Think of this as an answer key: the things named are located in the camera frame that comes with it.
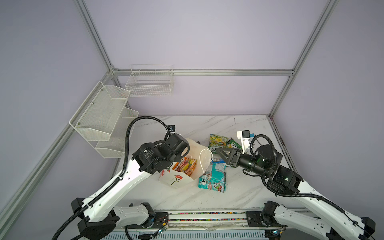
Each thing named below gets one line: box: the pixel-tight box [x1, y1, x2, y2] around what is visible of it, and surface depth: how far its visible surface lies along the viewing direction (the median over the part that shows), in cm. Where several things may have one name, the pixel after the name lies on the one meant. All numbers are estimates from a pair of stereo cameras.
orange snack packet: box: [172, 157, 198, 177], surface depth 84 cm
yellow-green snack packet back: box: [208, 134, 229, 154], surface depth 103 cm
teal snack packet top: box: [198, 163, 227, 193], surface depth 84 cm
